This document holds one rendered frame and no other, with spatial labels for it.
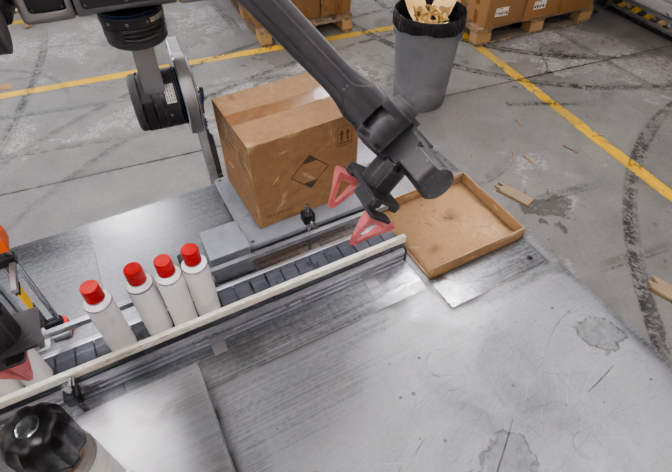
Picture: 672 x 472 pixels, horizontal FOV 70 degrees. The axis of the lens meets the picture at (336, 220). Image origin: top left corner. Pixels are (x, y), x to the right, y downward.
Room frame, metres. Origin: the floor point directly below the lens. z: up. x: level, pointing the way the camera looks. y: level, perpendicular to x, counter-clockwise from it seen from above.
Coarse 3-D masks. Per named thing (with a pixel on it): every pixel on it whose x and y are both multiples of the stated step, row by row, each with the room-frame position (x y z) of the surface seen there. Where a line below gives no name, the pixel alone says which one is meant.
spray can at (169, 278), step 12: (156, 264) 0.56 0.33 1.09; (168, 264) 0.56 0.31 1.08; (156, 276) 0.56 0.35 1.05; (168, 276) 0.56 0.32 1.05; (180, 276) 0.57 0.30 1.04; (168, 288) 0.55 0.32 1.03; (180, 288) 0.56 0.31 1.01; (168, 300) 0.55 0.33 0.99; (180, 300) 0.55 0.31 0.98; (180, 312) 0.55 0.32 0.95; (192, 312) 0.56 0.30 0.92
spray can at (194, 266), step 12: (192, 252) 0.59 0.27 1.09; (192, 264) 0.58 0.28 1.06; (204, 264) 0.60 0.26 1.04; (192, 276) 0.57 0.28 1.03; (204, 276) 0.58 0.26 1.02; (192, 288) 0.58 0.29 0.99; (204, 288) 0.58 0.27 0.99; (204, 300) 0.58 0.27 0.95; (216, 300) 0.59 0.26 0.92; (204, 312) 0.57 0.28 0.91
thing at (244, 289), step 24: (384, 240) 0.80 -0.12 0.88; (288, 264) 0.73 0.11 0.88; (312, 264) 0.73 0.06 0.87; (360, 264) 0.73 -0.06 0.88; (240, 288) 0.66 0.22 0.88; (264, 288) 0.66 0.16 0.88; (168, 312) 0.59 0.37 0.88; (240, 312) 0.59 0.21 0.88; (144, 336) 0.53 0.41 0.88; (48, 360) 0.48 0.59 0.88; (72, 360) 0.48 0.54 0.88; (120, 360) 0.48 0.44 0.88
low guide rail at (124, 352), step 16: (400, 240) 0.78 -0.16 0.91; (352, 256) 0.72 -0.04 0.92; (368, 256) 0.74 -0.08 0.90; (320, 272) 0.68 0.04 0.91; (272, 288) 0.63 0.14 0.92; (288, 288) 0.64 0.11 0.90; (240, 304) 0.59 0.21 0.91; (192, 320) 0.55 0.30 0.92; (208, 320) 0.55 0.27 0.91; (160, 336) 0.51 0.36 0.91; (112, 352) 0.47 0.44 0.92; (128, 352) 0.48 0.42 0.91; (80, 368) 0.44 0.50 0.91; (96, 368) 0.45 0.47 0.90; (32, 384) 0.41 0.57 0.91; (48, 384) 0.41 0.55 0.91; (0, 400) 0.38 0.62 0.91; (16, 400) 0.38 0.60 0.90
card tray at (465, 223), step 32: (416, 192) 1.01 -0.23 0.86; (448, 192) 1.03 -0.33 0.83; (480, 192) 1.01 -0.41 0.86; (416, 224) 0.90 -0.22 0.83; (448, 224) 0.90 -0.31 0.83; (480, 224) 0.90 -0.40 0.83; (512, 224) 0.89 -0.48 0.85; (416, 256) 0.79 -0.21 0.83; (448, 256) 0.79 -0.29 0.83; (480, 256) 0.79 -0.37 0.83
